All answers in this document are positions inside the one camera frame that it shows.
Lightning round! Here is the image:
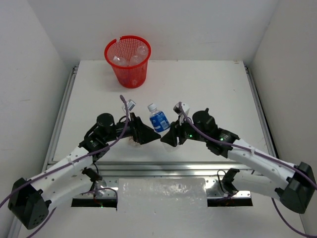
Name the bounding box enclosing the red-capped labelled plastic bottle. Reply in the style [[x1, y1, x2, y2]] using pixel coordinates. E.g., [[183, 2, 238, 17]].
[[128, 137, 141, 147]]

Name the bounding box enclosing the red mesh plastic bin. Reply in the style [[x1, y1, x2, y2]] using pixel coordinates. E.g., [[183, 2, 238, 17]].
[[104, 35, 152, 87]]

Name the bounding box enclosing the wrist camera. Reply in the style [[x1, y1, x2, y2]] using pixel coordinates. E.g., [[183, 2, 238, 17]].
[[122, 99, 136, 112], [173, 102, 190, 125]]

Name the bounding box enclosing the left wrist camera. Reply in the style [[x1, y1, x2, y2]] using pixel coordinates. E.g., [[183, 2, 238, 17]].
[[122, 99, 136, 112]]

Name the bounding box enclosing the large clear plastic bottle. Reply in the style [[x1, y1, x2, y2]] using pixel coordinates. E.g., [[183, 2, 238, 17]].
[[112, 56, 131, 67]]

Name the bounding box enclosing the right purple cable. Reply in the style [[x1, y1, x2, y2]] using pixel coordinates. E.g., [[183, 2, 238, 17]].
[[178, 101, 317, 238]]

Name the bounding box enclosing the blue-label plastic bottle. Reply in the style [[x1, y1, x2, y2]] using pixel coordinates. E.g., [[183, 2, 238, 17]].
[[120, 72, 140, 88]]

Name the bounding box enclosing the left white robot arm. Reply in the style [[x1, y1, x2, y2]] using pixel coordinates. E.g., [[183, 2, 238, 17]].
[[8, 113, 161, 230]]

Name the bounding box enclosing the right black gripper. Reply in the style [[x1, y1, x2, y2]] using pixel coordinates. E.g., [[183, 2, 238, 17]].
[[161, 114, 208, 146]]

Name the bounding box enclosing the aluminium frame rail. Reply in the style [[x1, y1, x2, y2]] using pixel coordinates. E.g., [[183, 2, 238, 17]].
[[88, 162, 253, 178]]

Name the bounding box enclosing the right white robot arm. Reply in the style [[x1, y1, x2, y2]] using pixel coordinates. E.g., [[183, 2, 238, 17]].
[[161, 103, 317, 214]]

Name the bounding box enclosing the purple cable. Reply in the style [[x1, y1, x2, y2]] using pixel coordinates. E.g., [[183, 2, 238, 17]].
[[0, 94, 131, 238], [178, 101, 317, 238]]

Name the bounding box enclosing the clear crushed bottle blue cap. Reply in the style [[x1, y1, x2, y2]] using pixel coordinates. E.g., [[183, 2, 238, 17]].
[[129, 55, 143, 66]]

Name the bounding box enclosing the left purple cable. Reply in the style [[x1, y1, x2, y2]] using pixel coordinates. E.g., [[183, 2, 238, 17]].
[[0, 94, 131, 238]]

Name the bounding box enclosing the blue-label bottle white cap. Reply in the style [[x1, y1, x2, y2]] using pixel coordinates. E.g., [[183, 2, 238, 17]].
[[148, 103, 170, 138]]

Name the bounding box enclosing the clear bottle blue-white cap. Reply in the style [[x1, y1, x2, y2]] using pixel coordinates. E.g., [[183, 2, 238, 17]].
[[136, 46, 149, 58]]

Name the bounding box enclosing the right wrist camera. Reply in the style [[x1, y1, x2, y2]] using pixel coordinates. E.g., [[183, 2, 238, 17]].
[[173, 102, 190, 125]]

